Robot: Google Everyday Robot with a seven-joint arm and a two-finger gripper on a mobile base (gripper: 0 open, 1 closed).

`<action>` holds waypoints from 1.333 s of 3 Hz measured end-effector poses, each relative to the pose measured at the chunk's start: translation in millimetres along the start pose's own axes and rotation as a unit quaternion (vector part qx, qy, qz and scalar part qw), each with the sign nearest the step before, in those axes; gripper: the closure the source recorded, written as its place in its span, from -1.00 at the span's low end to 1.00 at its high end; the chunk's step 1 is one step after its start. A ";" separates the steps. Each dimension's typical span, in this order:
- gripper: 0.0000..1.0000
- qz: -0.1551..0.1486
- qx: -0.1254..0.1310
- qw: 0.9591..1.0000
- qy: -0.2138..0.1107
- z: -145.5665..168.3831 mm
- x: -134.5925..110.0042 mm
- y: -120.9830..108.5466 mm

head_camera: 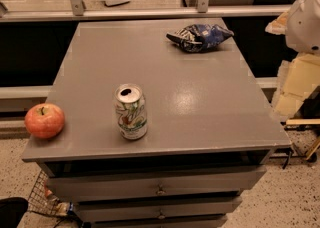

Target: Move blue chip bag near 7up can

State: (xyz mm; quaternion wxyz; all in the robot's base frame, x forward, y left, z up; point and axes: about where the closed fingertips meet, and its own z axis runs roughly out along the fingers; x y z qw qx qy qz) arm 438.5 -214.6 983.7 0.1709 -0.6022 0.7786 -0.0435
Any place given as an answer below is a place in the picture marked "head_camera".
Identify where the blue chip bag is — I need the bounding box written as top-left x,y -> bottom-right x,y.
166,24 -> 234,53

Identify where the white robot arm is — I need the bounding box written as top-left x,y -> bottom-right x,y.
265,0 -> 320,55

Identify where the white green 7up can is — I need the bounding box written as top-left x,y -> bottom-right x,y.
114,84 -> 147,140

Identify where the grey drawer cabinet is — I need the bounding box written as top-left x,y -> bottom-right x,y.
21,17 -> 292,228

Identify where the top grey drawer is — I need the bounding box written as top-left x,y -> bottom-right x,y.
47,165 -> 266,202

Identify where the grey drawer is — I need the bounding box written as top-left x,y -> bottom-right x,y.
47,165 -> 266,202
91,215 -> 227,228
75,196 -> 242,222

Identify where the red apple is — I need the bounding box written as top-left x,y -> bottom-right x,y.
24,103 -> 65,139

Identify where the middle grey drawer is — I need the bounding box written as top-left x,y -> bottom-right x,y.
75,196 -> 242,222

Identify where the yellow wooden stand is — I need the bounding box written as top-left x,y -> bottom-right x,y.
284,118 -> 320,163

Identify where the bottom grey drawer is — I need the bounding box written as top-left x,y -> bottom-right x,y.
91,215 -> 227,228

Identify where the black object bottom left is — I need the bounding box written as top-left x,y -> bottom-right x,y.
0,197 -> 28,228

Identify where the metal railing frame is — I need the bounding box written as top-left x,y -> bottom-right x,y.
0,0 -> 289,22

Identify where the wire basket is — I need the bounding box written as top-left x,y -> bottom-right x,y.
28,171 -> 73,217

